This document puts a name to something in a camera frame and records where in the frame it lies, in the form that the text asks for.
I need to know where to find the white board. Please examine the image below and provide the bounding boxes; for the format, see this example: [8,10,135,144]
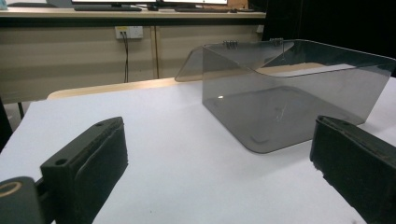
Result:
[0,76,396,224]

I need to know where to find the black curtain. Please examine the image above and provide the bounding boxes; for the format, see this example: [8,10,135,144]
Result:
[262,0,396,61]
[0,95,14,154]

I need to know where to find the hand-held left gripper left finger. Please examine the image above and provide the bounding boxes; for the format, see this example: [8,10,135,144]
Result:
[39,116,130,224]

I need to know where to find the white wall outlet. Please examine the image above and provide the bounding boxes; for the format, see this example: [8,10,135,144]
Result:
[114,25,145,40]

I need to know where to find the smoky transparent hinged box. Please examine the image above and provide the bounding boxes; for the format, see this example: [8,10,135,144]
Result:
[174,38,396,155]

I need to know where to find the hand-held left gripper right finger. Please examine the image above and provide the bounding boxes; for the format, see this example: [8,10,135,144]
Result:
[309,114,396,224]

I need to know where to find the black monitor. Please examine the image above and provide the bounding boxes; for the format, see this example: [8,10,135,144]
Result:
[161,0,229,6]
[70,0,158,7]

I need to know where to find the black keyboard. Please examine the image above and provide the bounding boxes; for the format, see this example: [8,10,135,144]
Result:
[173,7,232,14]
[73,5,143,13]

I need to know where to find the black power cable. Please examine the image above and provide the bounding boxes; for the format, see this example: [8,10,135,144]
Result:
[120,31,131,84]

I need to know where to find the beige background desk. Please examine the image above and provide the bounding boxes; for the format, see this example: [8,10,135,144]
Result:
[0,7,267,105]

